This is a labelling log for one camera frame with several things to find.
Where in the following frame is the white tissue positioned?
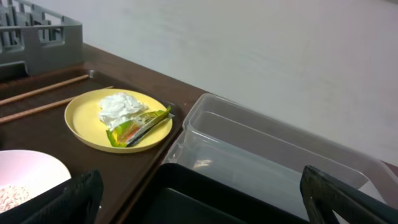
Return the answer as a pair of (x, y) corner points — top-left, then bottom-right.
(98, 93), (148, 131)

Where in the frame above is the yellow round plate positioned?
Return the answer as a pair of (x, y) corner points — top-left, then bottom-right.
(64, 88), (173, 154)

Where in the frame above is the dark brown serving tray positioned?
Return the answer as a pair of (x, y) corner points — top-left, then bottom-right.
(1, 69), (183, 223)

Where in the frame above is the wooden chopstick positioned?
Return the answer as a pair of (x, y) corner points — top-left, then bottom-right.
(1, 75), (90, 105)
(0, 86), (114, 124)

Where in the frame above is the leftover rice pile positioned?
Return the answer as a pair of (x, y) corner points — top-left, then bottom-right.
(1, 185), (31, 213)

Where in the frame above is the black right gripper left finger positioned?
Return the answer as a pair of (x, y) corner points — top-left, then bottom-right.
(1, 170), (104, 224)

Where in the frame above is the green orange snack wrapper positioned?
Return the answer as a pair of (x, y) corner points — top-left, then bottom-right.
(106, 106), (173, 147)

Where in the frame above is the black rectangular waste tray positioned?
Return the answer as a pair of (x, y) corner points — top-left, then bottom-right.
(123, 163), (305, 224)

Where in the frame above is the pink white bowl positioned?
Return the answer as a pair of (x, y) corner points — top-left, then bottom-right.
(1, 150), (71, 199)

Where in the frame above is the clear plastic waste bin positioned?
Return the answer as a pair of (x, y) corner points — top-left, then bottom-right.
(164, 93), (397, 219)

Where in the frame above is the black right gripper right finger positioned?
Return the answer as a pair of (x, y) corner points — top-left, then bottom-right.
(300, 166), (397, 224)

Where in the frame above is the grey plastic dish rack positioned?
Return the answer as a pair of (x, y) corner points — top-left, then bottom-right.
(1, 0), (83, 75)

